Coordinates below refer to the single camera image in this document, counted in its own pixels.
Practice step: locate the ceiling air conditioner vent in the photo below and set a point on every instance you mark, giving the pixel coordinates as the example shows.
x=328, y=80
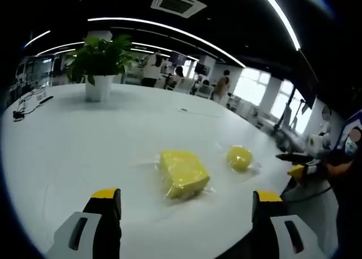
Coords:
x=178, y=3

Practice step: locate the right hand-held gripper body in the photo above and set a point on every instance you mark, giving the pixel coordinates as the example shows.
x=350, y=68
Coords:
x=319, y=142

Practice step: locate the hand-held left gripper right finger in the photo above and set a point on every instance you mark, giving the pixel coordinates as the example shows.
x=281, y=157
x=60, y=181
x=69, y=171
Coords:
x=285, y=230

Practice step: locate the round yellow silicone block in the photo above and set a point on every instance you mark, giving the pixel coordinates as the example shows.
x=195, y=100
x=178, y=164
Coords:
x=239, y=158

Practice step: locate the dark wall screen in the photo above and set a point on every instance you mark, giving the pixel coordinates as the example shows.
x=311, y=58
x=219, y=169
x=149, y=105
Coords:
x=309, y=78

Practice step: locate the white office chair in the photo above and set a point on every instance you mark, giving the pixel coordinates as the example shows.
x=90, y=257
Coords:
x=204, y=90

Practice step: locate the white plant pot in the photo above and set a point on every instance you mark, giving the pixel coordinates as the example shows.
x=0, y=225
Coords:
x=97, y=88

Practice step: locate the long ceiling light strip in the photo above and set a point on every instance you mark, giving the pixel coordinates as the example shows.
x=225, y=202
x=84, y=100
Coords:
x=282, y=17
x=169, y=30

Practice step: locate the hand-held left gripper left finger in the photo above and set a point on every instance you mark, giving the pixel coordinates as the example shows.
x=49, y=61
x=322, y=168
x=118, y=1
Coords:
x=85, y=228

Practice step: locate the short ceiling light strip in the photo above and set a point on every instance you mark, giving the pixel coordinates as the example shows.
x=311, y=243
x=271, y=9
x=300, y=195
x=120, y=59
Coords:
x=36, y=38

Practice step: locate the black remote control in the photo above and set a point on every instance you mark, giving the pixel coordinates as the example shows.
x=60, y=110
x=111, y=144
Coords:
x=46, y=99

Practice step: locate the black tripod stand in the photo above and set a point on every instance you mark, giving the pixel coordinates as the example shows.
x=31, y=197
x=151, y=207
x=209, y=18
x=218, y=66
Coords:
x=288, y=114

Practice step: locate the green leafy plant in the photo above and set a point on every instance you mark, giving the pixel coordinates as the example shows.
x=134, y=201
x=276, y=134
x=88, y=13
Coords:
x=99, y=56

